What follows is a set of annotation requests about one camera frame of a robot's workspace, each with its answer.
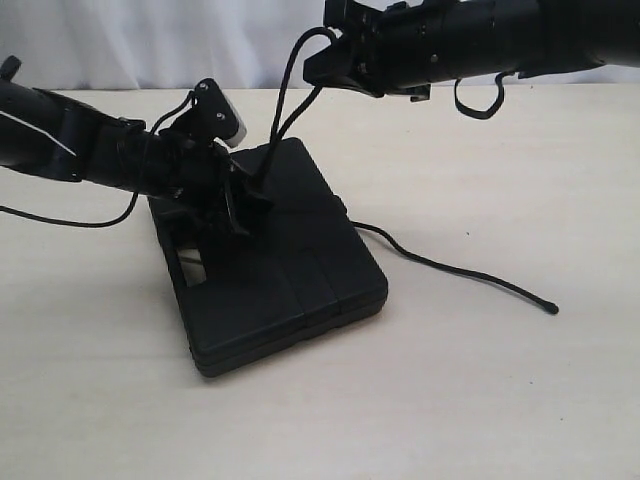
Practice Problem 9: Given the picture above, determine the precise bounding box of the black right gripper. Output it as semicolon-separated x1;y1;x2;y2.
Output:
303;1;433;103

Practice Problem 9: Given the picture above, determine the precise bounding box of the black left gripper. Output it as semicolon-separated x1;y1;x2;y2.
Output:
154;114;273;238

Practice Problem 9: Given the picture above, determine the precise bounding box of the black braided rope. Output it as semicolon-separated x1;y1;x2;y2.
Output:
249;28;560;315

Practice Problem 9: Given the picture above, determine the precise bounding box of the black plastic carry case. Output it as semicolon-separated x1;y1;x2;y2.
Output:
148;138;388;378

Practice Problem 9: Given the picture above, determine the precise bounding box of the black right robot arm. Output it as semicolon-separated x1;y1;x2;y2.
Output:
303;0;639;101

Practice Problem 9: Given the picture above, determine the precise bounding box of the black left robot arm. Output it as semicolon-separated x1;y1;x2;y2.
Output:
1;55;273;235

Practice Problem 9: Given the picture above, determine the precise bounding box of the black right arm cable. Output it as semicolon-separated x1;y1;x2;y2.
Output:
453;69;521;121

